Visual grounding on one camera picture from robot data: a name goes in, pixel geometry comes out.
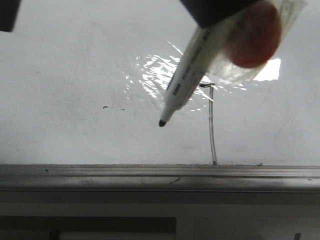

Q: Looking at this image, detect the grey aluminium whiteboard tray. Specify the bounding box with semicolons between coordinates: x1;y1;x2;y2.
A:
0;164;320;193

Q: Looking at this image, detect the white whiteboard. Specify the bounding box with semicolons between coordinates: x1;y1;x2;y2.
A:
0;0;320;166

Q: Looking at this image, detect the white whiteboard marker pen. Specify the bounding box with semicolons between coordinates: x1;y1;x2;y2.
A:
158;13;241;127

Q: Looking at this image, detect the red round magnet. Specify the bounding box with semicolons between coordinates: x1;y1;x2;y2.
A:
224;0;282;69

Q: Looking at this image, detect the black gripper finger marker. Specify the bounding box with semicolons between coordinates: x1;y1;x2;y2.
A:
180;0;257;28

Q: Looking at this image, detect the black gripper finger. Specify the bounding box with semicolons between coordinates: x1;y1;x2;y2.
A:
0;0;21;32

